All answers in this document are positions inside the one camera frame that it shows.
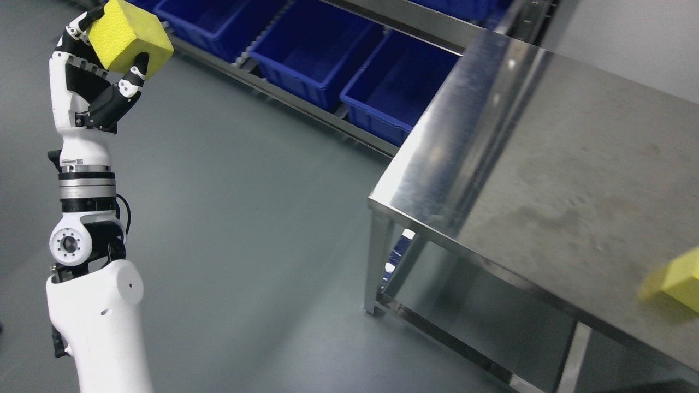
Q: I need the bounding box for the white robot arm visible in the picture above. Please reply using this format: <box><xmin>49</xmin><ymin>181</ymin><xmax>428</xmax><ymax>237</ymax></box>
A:
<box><xmin>45</xmin><ymin>150</ymin><xmax>154</xmax><ymax>392</ymax></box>

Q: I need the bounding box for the notched yellow foam block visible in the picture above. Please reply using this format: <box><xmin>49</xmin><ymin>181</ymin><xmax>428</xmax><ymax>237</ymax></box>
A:
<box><xmin>87</xmin><ymin>1</ymin><xmax>174</xmax><ymax>79</ymax></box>

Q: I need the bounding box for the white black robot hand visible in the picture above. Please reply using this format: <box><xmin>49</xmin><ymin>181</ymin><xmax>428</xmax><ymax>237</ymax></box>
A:
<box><xmin>49</xmin><ymin>7</ymin><xmax>150</xmax><ymax>172</ymax></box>

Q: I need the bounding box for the stainless steel table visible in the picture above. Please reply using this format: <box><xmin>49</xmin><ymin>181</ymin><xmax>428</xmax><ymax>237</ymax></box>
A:
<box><xmin>364</xmin><ymin>30</ymin><xmax>697</xmax><ymax>392</ymax></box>

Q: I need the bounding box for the blue plastic bin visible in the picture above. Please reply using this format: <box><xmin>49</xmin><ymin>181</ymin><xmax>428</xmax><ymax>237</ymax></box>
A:
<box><xmin>154</xmin><ymin>1</ymin><xmax>287</xmax><ymax>63</ymax></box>
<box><xmin>340</xmin><ymin>31</ymin><xmax>460</xmax><ymax>147</ymax></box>
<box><xmin>250</xmin><ymin>1</ymin><xmax>383</xmax><ymax>112</ymax></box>

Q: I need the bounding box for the yellow foam cube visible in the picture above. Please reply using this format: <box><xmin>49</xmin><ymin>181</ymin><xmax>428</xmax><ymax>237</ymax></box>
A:
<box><xmin>638</xmin><ymin>247</ymin><xmax>698</xmax><ymax>315</ymax></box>

